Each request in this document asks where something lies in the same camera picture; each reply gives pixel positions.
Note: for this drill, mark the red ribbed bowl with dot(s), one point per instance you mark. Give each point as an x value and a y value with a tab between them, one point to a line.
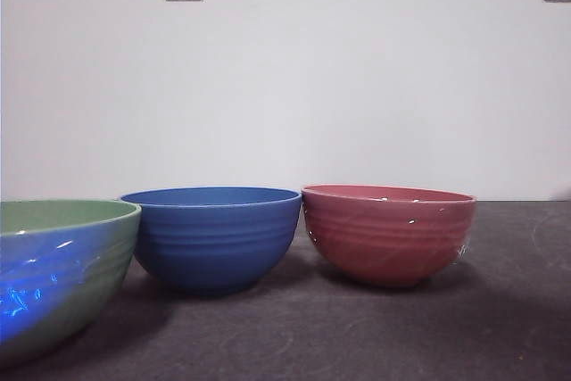
383	242

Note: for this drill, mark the green ribbed bowl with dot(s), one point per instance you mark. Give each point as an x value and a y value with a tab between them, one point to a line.
67	283

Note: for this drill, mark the blue ribbed bowl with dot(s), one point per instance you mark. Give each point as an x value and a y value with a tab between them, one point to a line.
214	247

